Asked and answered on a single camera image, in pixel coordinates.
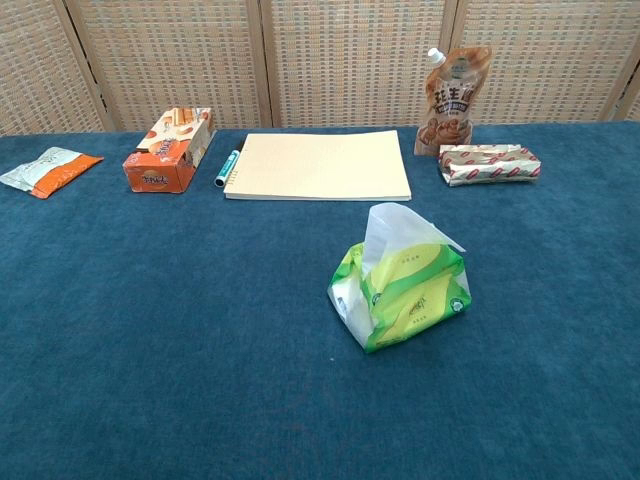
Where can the brown spouted sauce pouch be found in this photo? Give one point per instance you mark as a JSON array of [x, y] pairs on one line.
[[450, 105]]

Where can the orange wafer biscuit box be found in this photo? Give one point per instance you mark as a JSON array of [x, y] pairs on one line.
[[167, 155]]

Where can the beige spiral notepad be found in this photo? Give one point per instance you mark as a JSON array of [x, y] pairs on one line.
[[320, 165]]

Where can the teal marker pen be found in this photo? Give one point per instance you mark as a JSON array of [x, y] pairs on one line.
[[226, 167]]

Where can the woven folding screen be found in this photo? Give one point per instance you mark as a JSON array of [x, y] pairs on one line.
[[325, 60]]

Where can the red patterned wrapped package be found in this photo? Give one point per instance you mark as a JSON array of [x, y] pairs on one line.
[[487, 165]]

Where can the green yellow tissue pack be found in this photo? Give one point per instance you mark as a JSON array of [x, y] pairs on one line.
[[417, 300]]

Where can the white tissue sheet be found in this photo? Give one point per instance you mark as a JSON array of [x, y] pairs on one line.
[[395, 227]]

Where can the orange white snack packet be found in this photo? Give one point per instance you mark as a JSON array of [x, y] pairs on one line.
[[47, 172]]

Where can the blue table cloth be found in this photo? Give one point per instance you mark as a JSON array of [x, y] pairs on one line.
[[175, 325]]

